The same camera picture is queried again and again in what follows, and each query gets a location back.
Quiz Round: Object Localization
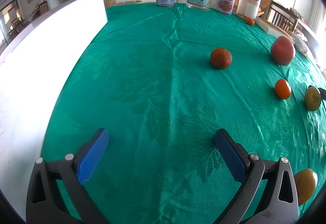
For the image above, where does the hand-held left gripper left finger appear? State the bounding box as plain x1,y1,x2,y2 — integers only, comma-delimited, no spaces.
25,128,110,224

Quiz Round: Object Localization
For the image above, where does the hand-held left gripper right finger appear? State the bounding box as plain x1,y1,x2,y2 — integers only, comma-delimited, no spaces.
214,128,299,224

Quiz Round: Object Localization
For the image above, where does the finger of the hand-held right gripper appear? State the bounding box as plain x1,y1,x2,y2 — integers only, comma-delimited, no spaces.
308,85,326,101

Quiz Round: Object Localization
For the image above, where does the green-yellow pear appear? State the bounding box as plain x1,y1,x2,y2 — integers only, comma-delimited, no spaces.
305,86,322,112

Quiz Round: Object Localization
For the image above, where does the white board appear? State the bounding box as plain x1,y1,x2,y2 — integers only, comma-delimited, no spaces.
0,0,109,217

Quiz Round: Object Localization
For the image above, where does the bright orange tangerine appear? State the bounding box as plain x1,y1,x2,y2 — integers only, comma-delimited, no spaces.
274,79,292,100

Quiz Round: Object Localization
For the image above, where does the white plastic bag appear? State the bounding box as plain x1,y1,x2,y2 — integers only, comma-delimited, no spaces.
290,32,311,56

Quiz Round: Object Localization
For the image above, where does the red apple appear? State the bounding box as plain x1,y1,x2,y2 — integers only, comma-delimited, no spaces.
270,36,296,66

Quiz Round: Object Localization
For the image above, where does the yellow-green round fruit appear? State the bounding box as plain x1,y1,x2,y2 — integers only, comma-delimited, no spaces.
294,168,318,206

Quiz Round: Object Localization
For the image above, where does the dark wooden chair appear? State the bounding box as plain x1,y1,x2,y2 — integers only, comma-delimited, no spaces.
267,0,300,33

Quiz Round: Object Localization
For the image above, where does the dark red tangerine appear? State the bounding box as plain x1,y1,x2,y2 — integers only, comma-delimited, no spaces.
210,48,233,70

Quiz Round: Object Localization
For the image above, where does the green patterned tablecloth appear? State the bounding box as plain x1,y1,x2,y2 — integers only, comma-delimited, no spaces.
42,1,326,224

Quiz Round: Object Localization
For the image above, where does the plastic jar with black lid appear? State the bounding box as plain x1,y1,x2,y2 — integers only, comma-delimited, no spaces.
236,0,262,19

